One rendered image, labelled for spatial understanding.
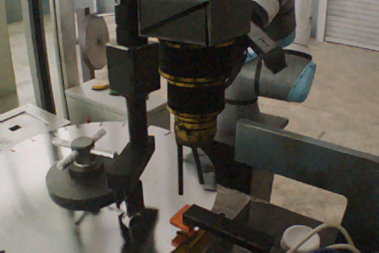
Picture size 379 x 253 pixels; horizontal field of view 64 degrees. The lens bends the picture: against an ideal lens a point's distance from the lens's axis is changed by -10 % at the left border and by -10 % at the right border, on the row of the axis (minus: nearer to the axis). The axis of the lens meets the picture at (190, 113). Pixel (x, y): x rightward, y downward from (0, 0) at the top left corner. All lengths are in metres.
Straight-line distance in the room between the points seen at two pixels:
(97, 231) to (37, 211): 0.08
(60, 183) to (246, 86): 0.62
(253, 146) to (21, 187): 0.31
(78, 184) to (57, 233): 0.07
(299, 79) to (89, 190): 0.62
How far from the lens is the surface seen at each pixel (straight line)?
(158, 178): 0.43
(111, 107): 0.79
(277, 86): 0.89
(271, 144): 0.46
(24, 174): 0.48
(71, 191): 0.41
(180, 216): 0.34
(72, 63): 0.94
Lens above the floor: 1.20
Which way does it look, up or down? 25 degrees down
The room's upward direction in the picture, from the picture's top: straight up
